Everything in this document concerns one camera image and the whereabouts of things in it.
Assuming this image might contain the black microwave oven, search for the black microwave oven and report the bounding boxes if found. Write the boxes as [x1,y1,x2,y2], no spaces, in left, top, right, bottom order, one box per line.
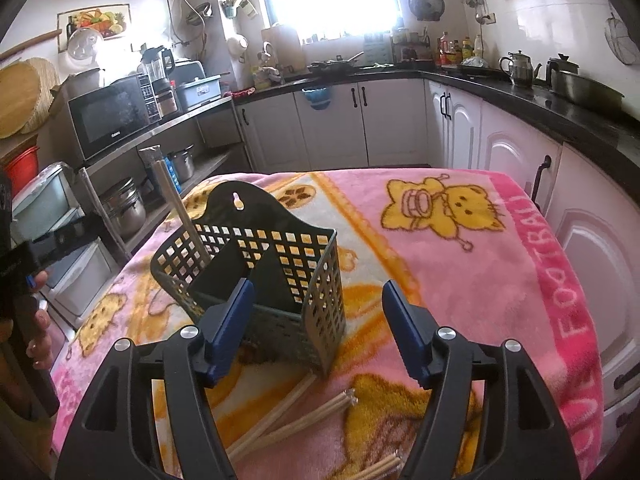
[67,74,162,162]

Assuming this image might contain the black kettle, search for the black kettle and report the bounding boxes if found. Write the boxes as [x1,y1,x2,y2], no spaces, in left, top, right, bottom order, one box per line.
[545,53,580,89]

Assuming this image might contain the black kitchen countertop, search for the black kitchen countertop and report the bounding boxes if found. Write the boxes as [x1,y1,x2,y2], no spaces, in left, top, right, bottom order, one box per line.
[232,62,640,171]

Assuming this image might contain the red plastic bucket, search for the red plastic bucket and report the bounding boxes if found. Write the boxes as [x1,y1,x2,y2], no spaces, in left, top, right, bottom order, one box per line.
[2,145,41,197]

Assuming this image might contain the white desk fan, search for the white desk fan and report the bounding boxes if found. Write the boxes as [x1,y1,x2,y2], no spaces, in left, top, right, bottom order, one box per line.
[66,27,104,70]

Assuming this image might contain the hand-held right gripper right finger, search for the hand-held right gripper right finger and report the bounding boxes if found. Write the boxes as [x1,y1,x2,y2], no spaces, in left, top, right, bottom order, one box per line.
[381,280,584,480]

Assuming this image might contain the green wall-mounted holder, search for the green wall-mounted holder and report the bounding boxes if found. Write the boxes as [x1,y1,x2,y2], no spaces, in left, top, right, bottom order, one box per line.
[221,0,257,21]

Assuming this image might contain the blue hanging bag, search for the blue hanging bag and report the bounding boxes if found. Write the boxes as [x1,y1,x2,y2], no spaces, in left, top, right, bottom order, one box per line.
[301,86,334,111]

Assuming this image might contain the white plastic storage box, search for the white plastic storage box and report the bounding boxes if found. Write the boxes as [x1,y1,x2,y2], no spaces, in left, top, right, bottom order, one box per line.
[46,240,117,330]

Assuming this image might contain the plastic-wrapped chopstick pair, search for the plastic-wrapped chopstick pair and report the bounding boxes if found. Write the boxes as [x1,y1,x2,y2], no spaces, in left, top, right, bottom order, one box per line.
[139,145,214,267]

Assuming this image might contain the stacked steel pots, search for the stacked steel pots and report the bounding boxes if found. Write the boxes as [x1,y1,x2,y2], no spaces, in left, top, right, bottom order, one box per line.
[99,177,149,240]

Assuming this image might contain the white base cabinets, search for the white base cabinets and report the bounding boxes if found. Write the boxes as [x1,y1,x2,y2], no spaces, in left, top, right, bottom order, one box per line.
[234,76,640,448]

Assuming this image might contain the hanging kitchen tools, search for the hanging kitchen tools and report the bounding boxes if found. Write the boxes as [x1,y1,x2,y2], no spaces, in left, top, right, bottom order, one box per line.
[461,0,489,24]

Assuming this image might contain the grey perforated utensil basket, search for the grey perforated utensil basket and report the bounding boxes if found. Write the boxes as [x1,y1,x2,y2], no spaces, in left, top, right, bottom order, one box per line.
[150,180,348,379]

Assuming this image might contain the fruit wall poster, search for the fruit wall poster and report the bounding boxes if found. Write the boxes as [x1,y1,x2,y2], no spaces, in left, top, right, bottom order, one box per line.
[56,3,132,54]

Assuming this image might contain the small steel pot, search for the small steel pot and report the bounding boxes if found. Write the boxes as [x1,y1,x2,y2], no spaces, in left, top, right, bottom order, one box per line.
[167,144,196,184]

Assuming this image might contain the blue canister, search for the blue canister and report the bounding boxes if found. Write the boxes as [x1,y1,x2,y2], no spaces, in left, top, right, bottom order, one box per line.
[162,155,182,194]

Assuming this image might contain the grey-blue lidded container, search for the grey-blue lidded container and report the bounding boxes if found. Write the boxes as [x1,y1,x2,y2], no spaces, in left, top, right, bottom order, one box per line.
[175,75,224,112]

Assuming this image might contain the row of condiment bottles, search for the row of condiment bottles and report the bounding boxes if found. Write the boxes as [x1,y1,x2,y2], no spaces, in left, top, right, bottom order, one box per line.
[436,31,487,66]

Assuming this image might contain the round bamboo boards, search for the round bamboo boards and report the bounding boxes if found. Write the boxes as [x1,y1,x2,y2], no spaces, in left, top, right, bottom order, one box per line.
[0,57,62,140]

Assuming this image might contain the wire strainer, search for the wire strainer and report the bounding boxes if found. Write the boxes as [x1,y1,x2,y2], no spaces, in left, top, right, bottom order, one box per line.
[604,13,640,66]

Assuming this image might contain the steel kettle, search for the steel kettle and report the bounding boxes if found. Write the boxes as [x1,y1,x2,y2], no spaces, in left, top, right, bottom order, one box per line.
[498,50,544,87]

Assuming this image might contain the steel basin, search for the steel basin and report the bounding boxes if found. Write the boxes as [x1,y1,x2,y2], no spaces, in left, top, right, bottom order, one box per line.
[550,70,626,112]

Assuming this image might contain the pink printed blanket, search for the pink printed blanket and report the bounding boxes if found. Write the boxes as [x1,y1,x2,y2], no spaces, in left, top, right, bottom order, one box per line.
[50,169,604,480]

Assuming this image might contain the pile of wooden chopsticks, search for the pile of wooden chopsticks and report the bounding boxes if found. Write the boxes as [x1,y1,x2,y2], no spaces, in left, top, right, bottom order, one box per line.
[226,373,407,480]

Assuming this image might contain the person's left hand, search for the person's left hand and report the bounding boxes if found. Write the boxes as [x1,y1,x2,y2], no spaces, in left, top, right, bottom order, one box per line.
[26,270,54,372]

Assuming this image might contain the black frying pan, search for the black frying pan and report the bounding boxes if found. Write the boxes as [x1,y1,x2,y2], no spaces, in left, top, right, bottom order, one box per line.
[306,52,366,74]

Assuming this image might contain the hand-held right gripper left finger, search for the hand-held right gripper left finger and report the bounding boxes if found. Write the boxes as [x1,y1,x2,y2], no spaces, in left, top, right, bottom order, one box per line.
[54,278,256,480]

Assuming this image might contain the pale green storage bin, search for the pale green storage bin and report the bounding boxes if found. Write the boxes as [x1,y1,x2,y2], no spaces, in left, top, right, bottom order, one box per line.
[11,162,87,247]

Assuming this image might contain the black blender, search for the black blender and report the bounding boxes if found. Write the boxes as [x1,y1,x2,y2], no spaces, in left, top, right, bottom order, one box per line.
[138,45,177,119]

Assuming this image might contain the metal shelf rack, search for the metal shelf rack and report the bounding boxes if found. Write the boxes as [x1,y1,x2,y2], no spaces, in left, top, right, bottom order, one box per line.
[49,94,253,266]

